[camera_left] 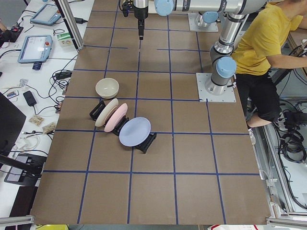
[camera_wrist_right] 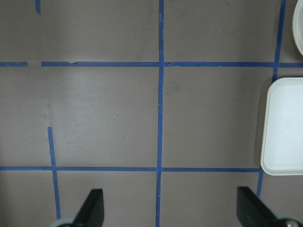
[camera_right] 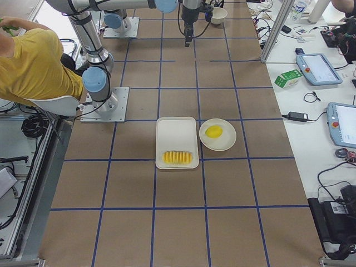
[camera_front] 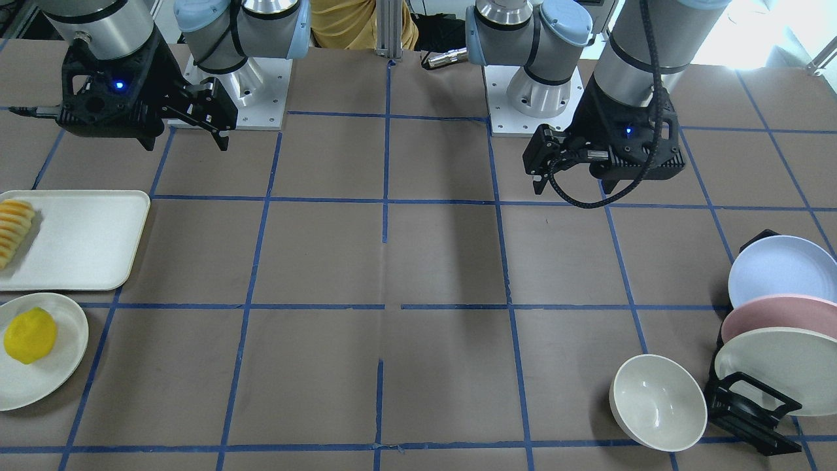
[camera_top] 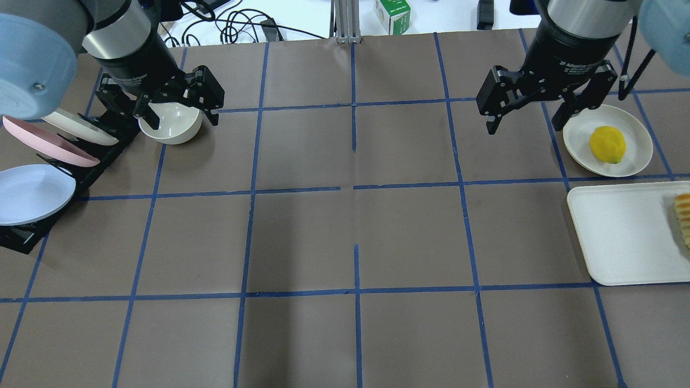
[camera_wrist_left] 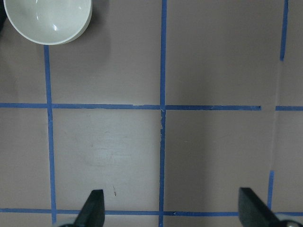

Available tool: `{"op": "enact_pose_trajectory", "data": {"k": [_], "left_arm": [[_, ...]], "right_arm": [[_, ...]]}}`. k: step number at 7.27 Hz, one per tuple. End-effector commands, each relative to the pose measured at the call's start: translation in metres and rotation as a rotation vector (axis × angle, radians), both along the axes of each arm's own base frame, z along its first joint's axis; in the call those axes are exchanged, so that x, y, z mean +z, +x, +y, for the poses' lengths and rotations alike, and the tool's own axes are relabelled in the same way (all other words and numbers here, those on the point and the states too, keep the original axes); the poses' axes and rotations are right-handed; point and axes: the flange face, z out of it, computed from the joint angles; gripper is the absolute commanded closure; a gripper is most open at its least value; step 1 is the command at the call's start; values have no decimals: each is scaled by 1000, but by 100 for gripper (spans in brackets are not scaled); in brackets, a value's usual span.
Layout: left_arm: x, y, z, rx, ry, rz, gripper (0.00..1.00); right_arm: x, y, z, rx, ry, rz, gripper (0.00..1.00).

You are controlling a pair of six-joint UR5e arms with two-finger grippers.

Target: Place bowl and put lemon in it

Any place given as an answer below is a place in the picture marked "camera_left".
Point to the black monitor stand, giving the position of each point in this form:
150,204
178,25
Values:
24,168

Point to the blue teach pendant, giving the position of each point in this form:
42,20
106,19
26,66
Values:
46,15
36,48

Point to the black dish rack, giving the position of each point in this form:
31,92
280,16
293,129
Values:
98,109

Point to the black power adapter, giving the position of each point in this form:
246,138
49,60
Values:
63,75

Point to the black phone on desk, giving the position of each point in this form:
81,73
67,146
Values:
31,101

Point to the cream ceramic bowl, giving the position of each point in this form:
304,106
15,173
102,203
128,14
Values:
107,88

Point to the person in yellow shirt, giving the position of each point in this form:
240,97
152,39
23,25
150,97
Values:
260,49

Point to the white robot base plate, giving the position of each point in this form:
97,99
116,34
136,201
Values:
216,95

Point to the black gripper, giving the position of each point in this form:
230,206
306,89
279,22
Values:
140,13

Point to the lavender blue plate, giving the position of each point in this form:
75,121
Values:
135,131

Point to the aluminium frame post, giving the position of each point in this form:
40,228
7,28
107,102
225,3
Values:
69,20

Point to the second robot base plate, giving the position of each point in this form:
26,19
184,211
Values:
203,21

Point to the far blue teach pendant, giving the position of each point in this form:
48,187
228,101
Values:
46,15

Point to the pink plate in rack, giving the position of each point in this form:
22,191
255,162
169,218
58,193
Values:
116,117

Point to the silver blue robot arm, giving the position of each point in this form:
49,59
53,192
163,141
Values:
223,65

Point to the cream plate in rack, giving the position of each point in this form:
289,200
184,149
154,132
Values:
106,112

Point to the near blue teach pendant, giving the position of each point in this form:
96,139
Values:
36,48

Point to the green white carton box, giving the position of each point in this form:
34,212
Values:
64,39

